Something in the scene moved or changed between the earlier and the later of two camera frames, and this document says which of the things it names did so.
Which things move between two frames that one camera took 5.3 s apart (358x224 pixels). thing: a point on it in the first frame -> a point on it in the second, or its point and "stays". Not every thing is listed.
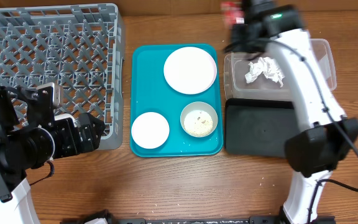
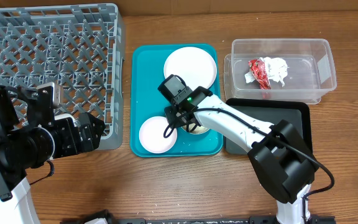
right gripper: [239, 34] -> [175, 115]
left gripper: [73, 145] stays
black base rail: [103, 217] stays
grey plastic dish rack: [80, 47] stays
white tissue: [267, 66] stays
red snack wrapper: [232, 14] -> [260, 72]
